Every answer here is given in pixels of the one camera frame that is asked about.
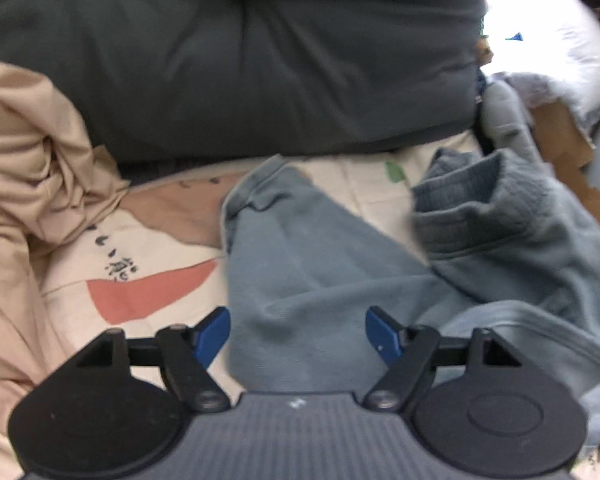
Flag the blue denim pants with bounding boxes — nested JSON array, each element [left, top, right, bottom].
[[221, 147, 600, 456]]

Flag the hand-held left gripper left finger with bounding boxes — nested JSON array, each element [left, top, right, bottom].
[[75, 306, 232, 415]]

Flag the brown cardboard sheet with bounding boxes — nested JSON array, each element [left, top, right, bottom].
[[530, 100, 600, 241]]

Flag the beige cloth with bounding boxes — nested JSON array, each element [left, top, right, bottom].
[[0, 56, 131, 480]]

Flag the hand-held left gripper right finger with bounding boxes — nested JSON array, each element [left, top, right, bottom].
[[363, 306, 526, 415]]

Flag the grey neck pillow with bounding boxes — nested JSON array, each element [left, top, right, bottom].
[[480, 80, 546, 171]]

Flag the cream bear print bed sheet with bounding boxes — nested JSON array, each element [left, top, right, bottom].
[[40, 145, 486, 391]]

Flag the white plastic bag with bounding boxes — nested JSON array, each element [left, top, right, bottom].
[[480, 0, 600, 126]]

